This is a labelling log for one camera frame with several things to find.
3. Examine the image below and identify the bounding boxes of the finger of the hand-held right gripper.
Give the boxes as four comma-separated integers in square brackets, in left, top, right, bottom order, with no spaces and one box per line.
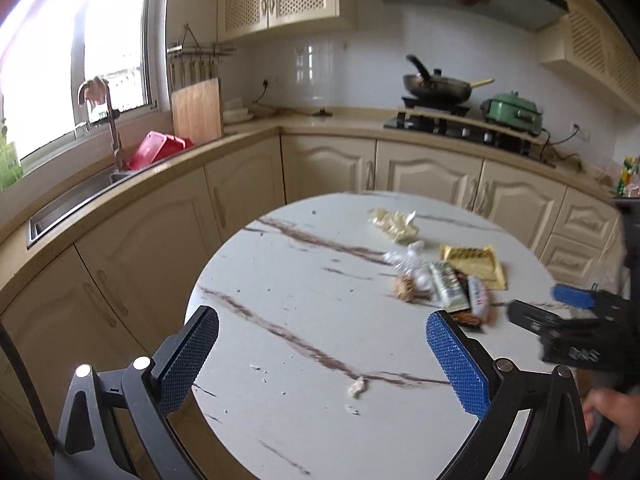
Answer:
[551,284,597,309]
[506,299,569,335]

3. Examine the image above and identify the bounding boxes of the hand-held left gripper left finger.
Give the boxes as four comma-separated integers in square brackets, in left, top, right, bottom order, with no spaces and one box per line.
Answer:
[52,304,221,480]

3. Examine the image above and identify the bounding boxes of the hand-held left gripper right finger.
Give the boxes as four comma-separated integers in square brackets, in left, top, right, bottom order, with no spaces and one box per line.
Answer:
[425,309,594,480]

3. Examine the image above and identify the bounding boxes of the dark brown snack wrapper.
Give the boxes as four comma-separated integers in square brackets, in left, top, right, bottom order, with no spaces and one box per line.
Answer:
[449,310,487,334]

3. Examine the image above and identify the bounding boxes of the white and red candy wrapper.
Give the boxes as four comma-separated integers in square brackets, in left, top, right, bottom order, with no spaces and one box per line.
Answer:
[465,274,494,319]

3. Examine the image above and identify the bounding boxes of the person's right hand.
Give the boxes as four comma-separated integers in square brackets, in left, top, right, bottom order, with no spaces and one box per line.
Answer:
[581,386,640,454]

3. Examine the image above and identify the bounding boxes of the yellow snack wrapper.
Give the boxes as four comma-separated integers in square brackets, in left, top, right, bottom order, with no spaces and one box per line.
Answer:
[439,244,508,292]

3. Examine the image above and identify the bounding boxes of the green and white packet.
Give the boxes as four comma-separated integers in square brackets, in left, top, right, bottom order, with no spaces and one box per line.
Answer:
[429,260,472,312]

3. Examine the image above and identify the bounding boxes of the brown walnut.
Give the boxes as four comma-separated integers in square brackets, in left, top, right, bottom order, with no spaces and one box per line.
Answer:
[391,275,418,304]

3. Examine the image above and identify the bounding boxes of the clear plastic wrapper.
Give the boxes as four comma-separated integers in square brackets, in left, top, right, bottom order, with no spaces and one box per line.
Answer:
[384,240,434,297]

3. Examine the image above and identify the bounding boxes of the cream lower kitchen cabinets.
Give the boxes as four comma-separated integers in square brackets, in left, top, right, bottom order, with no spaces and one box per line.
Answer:
[0,132,626,480]

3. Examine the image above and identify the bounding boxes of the colourful packets on counter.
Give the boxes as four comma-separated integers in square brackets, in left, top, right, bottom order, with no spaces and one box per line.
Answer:
[606,154,640,197]

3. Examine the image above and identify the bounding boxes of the crumpled cream tissue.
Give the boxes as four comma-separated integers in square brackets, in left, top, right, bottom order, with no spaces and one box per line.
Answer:
[366,207,422,244]

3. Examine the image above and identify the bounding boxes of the stainless steel sink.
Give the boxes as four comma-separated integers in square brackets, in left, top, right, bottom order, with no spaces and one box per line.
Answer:
[26,166,142,250]

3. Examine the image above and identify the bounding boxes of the green electric cooking pot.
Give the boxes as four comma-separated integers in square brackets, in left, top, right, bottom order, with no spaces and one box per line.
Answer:
[479,90,547,137]

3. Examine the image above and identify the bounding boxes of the black gas stove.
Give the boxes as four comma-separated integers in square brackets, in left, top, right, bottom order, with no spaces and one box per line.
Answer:
[383,109,557,169]

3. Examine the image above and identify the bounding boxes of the red plastic basket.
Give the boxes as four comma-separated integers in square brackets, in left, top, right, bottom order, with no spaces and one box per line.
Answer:
[124,130,194,172]

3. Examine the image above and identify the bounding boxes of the metal kitchen faucet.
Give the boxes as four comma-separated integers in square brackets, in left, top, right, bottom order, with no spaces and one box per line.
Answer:
[76,76,127,172]

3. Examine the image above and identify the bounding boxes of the cream louvred upper cabinet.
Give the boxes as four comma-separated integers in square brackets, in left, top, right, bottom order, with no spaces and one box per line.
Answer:
[539,4,640,112]

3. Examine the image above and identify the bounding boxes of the wooden cutting board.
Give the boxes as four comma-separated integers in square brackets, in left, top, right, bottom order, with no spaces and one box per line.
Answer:
[170,76,224,144]

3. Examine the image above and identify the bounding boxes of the black wok with lid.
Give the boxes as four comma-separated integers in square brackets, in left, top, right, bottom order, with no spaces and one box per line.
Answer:
[401,54,497,104]

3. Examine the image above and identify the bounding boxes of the stack of white bowls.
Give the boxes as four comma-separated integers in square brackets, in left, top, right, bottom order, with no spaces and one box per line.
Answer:
[221,101,257,124]

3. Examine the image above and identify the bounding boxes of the green bottle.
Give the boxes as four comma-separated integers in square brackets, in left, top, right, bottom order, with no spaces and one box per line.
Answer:
[0,139,24,192]

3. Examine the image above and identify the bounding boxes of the metal utensil rack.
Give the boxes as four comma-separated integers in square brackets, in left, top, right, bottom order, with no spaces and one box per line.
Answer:
[166,24,237,87]

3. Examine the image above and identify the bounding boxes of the kitchen window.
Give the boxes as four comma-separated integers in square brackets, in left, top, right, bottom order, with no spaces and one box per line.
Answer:
[0,0,167,162]

